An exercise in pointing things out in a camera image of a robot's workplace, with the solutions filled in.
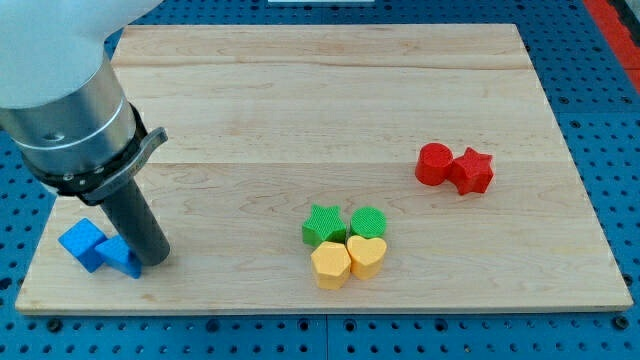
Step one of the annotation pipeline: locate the yellow hexagon block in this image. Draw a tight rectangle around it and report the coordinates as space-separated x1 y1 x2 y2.
310 242 351 290

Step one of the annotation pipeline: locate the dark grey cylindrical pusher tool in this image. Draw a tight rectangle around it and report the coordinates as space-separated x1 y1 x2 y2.
101 180 171 266

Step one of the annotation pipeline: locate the red cylinder block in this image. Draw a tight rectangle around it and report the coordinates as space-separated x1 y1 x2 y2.
414 143 453 186

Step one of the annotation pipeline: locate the red star block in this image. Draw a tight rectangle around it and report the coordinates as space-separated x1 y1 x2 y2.
448 147 494 195

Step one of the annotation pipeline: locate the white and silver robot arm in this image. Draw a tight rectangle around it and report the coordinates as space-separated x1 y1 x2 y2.
1 0 167 205

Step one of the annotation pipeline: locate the green cylinder block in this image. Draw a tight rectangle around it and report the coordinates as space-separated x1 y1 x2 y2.
350 206 387 238

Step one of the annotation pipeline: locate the blue triangular block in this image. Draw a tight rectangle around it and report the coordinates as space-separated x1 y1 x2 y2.
95 235 142 279

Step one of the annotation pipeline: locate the yellow heart block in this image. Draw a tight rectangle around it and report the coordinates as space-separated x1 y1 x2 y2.
346 235 388 280

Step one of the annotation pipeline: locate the blue cube block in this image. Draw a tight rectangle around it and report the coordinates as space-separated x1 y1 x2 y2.
58 218 107 273

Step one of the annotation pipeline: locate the light wooden board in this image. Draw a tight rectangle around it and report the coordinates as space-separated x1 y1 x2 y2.
15 24 633 316

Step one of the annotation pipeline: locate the green star block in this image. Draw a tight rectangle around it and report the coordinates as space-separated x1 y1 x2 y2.
301 204 347 247

